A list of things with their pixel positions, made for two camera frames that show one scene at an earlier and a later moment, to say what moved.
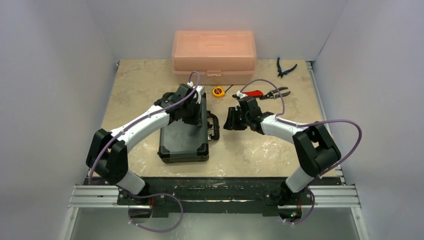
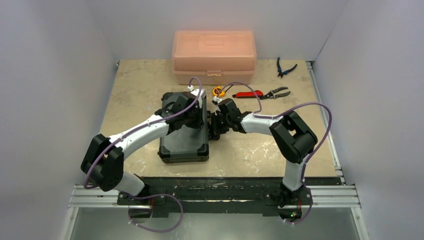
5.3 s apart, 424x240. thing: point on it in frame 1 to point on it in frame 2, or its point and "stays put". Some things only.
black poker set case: [180, 142] stays put
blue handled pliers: [281, 73] stays put
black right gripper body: [236, 117] to [215, 124]
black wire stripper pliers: [272, 95] stays put
